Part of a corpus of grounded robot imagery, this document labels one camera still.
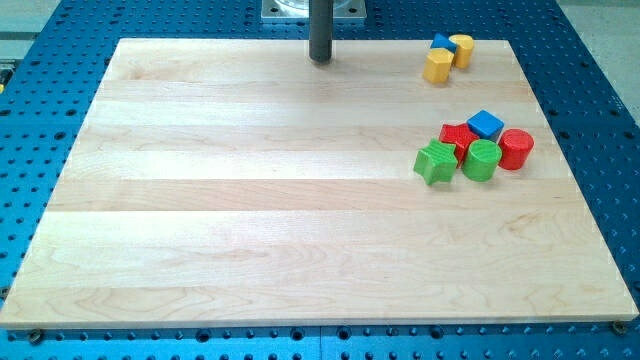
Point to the yellow hexagon block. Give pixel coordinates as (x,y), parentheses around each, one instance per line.
(437,65)

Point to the light wooden board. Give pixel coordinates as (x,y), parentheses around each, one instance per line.
(232,183)

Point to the green star block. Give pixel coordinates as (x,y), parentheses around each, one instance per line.
(436,162)

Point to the red star block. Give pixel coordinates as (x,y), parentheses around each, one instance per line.
(461,136)

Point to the green cylinder block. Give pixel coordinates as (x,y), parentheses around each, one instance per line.
(481,160)

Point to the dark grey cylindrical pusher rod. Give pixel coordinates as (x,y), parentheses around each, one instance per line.
(320,30)

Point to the blue cube block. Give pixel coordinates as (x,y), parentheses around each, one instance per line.
(486,125)

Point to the blue triangle block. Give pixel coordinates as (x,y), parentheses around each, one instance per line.
(443,42)

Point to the yellow cylinder block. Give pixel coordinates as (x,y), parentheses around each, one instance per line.
(464,50)

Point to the red cylinder block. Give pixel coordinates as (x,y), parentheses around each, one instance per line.
(516,145)

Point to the blue perforated metal table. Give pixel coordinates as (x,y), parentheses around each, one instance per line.
(53,86)

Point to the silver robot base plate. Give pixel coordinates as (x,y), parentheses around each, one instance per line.
(298,10)

